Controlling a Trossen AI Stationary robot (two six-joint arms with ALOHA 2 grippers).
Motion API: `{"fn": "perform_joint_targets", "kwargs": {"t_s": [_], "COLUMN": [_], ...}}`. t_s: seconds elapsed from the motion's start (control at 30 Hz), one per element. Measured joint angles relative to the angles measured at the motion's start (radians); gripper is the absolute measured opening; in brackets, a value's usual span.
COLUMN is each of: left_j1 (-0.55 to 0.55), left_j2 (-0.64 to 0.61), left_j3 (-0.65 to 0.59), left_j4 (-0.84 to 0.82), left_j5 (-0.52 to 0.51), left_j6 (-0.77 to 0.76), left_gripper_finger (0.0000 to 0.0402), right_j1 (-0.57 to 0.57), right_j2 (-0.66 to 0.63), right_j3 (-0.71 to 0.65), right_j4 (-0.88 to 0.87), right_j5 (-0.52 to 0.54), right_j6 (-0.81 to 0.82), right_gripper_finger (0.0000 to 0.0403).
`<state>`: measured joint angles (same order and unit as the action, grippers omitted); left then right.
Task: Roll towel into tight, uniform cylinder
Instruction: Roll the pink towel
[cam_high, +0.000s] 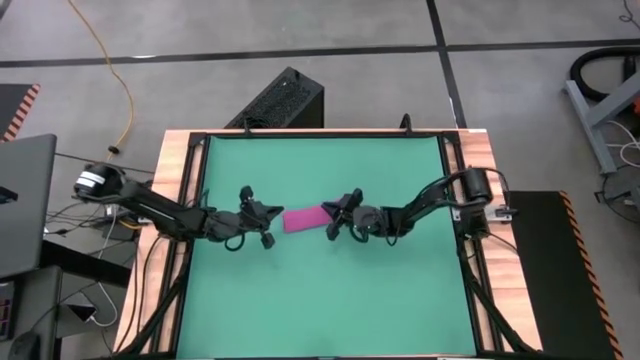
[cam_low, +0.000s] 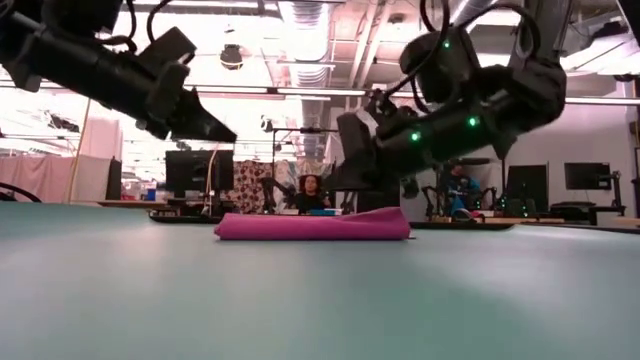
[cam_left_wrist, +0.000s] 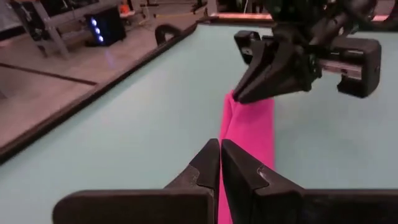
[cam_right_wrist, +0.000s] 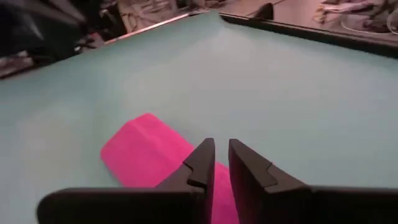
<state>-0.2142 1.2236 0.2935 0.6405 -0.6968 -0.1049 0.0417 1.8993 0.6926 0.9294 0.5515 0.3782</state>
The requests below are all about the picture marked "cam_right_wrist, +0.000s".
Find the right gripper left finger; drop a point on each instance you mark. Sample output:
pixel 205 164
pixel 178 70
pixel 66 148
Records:
pixel 124 207

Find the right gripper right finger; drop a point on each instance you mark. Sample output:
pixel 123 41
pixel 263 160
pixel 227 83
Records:
pixel 295 207

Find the magenta towel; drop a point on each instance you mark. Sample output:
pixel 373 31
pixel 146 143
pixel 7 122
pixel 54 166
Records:
pixel 140 149

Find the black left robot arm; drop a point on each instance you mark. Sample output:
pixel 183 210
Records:
pixel 37 31

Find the green table mat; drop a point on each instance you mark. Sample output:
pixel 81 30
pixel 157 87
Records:
pixel 248 93

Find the black metal table frame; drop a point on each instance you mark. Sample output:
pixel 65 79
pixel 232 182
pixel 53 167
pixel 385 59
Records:
pixel 311 33

